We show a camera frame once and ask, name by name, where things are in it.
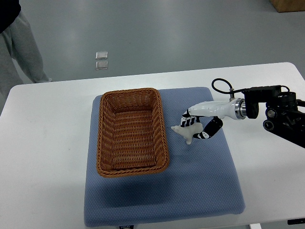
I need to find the white bear figurine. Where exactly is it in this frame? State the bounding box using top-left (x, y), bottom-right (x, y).
top-left (171, 123), bottom-right (203, 145)

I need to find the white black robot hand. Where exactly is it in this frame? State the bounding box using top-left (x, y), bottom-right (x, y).
top-left (180, 98), bottom-right (246, 139)

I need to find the brown cardboard box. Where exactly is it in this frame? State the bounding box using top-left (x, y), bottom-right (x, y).
top-left (270, 0), bottom-right (305, 13)

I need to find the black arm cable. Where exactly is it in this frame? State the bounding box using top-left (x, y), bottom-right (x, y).
top-left (211, 78), bottom-right (246, 102)

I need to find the lower metal floor plate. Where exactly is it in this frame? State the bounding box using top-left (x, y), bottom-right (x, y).
top-left (95, 61), bottom-right (108, 70)

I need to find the metal floor plate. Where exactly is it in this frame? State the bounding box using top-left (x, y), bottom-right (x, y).
top-left (95, 61), bottom-right (108, 70)
top-left (95, 51), bottom-right (108, 60)

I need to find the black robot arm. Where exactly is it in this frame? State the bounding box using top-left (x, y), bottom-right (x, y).
top-left (242, 85), bottom-right (305, 147)

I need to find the person in grey pants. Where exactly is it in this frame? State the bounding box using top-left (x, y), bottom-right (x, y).
top-left (0, 0), bottom-right (52, 101)

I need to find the blue quilted mat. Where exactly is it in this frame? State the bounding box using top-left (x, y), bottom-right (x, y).
top-left (84, 87), bottom-right (245, 227)

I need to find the upper metal floor plate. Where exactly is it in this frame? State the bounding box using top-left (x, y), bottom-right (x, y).
top-left (95, 51), bottom-right (108, 60)

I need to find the brown wicker basket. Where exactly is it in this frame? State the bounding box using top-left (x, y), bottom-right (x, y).
top-left (96, 88), bottom-right (169, 178)

